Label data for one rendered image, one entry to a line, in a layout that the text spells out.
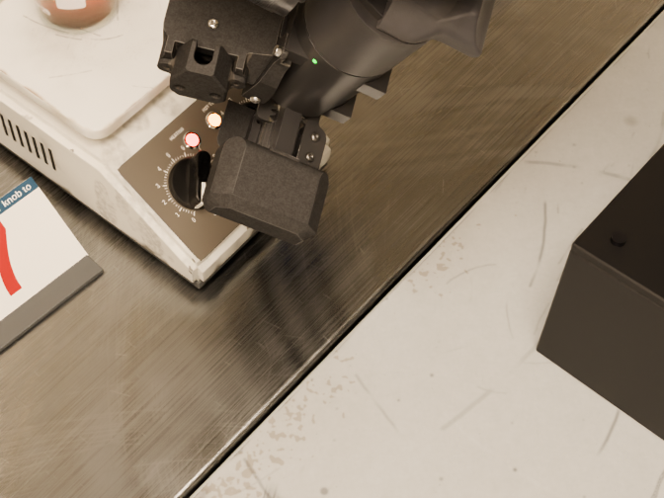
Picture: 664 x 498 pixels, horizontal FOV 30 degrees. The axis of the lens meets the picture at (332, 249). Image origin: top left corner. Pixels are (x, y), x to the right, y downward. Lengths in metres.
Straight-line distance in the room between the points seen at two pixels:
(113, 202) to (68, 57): 0.09
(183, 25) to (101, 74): 0.13
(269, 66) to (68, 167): 0.18
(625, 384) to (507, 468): 0.08
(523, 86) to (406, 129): 0.09
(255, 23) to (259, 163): 0.07
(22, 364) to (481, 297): 0.28
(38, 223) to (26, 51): 0.10
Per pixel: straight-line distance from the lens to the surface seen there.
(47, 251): 0.77
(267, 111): 0.67
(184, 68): 0.61
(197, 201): 0.72
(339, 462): 0.70
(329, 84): 0.63
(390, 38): 0.58
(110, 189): 0.74
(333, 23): 0.59
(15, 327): 0.75
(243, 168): 0.64
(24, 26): 0.78
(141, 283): 0.76
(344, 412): 0.72
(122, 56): 0.76
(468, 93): 0.86
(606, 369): 0.72
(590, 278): 0.66
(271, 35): 0.63
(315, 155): 0.67
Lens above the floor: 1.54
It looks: 56 degrees down
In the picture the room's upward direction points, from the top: 3 degrees clockwise
